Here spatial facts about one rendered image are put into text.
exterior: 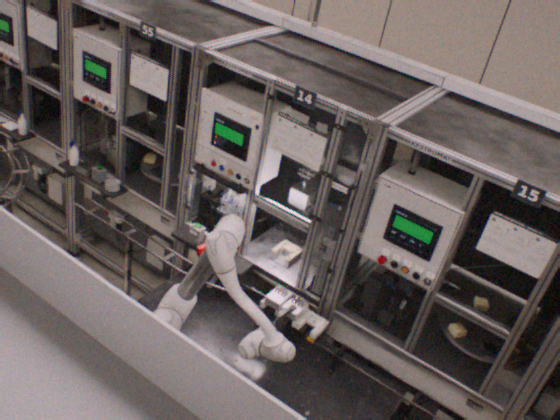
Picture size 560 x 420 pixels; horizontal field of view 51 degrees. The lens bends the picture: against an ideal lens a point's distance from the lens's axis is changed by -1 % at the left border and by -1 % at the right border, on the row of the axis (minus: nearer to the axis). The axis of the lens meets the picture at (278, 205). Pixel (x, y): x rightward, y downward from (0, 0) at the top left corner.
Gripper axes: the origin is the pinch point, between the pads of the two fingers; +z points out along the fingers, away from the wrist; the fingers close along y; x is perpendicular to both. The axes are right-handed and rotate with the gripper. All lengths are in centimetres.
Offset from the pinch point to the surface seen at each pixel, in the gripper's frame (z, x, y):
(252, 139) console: 16, 54, 77
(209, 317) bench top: -15.8, 41.3, -22.3
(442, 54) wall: 374, 84, 53
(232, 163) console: 16, 64, 57
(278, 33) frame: 85, 94, 112
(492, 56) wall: 376, 36, 67
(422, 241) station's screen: 16, -49, 69
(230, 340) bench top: -20.7, 21.4, -22.4
